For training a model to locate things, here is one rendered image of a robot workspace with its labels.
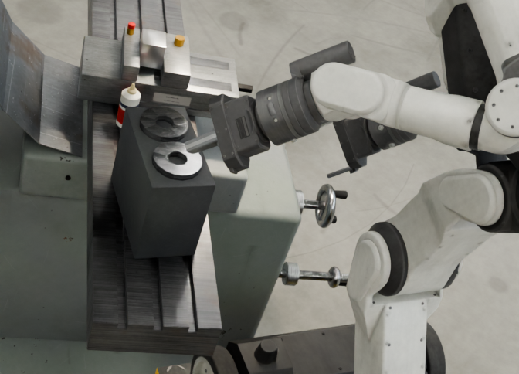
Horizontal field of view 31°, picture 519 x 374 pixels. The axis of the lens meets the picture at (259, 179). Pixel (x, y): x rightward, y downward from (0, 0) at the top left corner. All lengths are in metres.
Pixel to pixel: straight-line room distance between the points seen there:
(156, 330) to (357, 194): 1.95
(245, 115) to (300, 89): 0.10
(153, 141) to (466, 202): 0.57
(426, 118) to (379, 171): 2.36
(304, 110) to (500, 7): 0.31
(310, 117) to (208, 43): 2.69
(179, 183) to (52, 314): 0.88
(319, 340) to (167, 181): 0.69
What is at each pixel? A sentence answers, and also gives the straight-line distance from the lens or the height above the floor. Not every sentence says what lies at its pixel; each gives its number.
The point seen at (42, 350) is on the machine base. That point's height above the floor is 0.20.
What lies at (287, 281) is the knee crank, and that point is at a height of 0.50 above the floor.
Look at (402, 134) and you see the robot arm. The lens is 1.87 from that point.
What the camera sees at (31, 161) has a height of 0.82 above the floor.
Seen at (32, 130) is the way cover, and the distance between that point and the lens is 2.04.
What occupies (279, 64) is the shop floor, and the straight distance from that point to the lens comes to 4.05.
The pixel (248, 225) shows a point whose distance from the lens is 2.24.
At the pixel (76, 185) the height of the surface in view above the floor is 0.76.
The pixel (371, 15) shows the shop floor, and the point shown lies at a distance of 4.64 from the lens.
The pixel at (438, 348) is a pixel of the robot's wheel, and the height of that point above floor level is 0.59.
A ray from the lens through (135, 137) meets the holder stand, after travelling 1.72.
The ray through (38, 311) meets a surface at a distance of 2.44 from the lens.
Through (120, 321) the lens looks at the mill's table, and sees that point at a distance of 1.68.
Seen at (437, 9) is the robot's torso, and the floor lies 1.53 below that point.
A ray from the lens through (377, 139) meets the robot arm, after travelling 1.88.
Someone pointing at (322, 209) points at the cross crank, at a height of 0.62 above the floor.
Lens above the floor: 2.20
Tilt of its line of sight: 40 degrees down
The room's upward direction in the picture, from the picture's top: 19 degrees clockwise
